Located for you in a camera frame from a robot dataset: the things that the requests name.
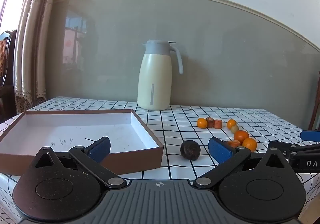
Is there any wooden chair orange cushion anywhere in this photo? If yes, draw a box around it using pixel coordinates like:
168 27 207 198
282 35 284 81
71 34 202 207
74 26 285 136
0 30 18 123

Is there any cream thermos jug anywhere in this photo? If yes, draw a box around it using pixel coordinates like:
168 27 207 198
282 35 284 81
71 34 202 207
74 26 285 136
137 40 184 111

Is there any brown wooden chair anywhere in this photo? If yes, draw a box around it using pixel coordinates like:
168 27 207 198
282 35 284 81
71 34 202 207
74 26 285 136
309 71 320 131

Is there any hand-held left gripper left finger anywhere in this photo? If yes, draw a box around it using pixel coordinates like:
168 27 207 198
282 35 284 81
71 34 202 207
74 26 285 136
25 136 127 189

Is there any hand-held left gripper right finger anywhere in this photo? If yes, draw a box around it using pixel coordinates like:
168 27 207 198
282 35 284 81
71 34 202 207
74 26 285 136
192 137 298 188

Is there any brown cardboard box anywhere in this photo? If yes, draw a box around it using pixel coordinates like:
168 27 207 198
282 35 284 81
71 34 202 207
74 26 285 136
0 109 164 176

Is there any white checked tablecloth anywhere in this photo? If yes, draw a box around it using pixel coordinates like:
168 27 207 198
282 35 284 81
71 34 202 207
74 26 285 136
0 96 320 224

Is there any large dark wrinkled fruit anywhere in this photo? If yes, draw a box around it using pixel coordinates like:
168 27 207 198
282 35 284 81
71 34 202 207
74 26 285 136
180 140 201 161

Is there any large orange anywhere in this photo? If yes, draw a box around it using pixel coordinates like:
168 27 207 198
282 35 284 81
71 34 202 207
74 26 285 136
242 137 258 152
234 130 250 142

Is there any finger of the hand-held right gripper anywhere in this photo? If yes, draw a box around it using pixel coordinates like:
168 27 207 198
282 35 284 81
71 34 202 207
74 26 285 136
300 130 320 143
267 140 320 156

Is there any orange patterned cushion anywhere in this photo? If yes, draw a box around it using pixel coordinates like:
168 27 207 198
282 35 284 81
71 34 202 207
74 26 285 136
0 39 7 78

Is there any beige lace curtain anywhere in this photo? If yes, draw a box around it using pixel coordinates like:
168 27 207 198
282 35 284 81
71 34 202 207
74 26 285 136
14 0 63 114

